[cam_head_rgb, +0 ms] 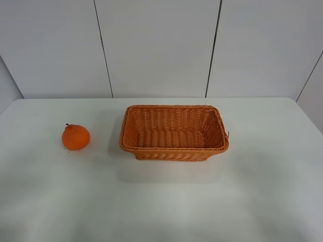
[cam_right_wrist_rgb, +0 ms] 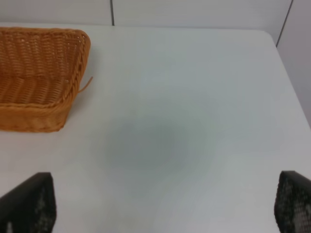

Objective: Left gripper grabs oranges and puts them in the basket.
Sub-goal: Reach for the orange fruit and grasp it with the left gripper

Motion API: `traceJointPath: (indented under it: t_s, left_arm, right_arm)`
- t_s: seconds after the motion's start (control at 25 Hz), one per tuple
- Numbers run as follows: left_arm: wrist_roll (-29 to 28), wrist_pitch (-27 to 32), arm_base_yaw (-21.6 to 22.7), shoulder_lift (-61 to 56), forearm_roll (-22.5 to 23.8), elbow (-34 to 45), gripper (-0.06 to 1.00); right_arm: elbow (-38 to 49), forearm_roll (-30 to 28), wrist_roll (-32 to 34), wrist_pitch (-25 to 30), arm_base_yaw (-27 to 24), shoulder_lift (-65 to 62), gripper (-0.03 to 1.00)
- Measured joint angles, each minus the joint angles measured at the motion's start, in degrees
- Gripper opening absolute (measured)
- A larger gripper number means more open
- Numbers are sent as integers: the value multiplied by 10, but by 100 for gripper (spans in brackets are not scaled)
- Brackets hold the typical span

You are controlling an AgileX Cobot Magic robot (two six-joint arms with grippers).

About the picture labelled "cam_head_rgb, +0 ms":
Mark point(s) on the orange with stem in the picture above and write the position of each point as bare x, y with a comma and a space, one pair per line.
75, 137

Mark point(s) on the orange woven basket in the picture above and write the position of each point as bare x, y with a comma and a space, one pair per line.
173, 132

